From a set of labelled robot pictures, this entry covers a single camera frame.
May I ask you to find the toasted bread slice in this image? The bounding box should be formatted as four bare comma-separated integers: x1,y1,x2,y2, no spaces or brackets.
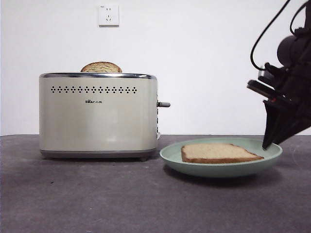
80,62,122,73
181,143,265,164

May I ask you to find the pale green round plate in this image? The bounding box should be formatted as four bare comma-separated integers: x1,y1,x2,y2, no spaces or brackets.
159,137,283,178

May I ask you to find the cream two-slot toaster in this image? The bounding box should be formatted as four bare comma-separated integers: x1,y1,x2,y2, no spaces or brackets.
38,72,171,160

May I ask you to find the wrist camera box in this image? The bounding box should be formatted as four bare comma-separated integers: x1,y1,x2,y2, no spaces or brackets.
247,62,294,104

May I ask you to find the black cable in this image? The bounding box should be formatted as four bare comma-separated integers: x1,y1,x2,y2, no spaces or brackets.
290,1,308,34
250,0,292,70

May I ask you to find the white wall socket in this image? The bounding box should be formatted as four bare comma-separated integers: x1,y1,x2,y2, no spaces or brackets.
98,4,120,28

